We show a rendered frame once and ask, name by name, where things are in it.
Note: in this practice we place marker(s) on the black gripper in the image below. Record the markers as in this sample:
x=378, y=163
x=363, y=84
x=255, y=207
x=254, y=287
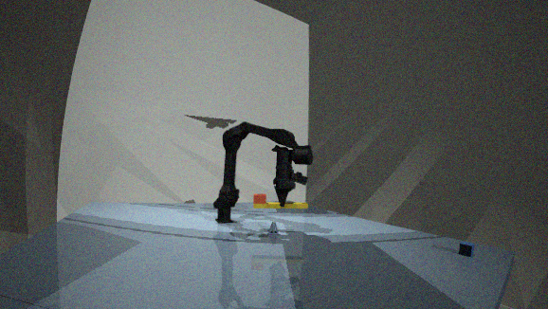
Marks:
x=284, y=184

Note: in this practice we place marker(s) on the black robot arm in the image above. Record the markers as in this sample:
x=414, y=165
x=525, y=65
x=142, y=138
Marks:
x=232, y=138

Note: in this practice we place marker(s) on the yellow bar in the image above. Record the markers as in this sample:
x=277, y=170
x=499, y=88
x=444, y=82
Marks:
x=259, y=202

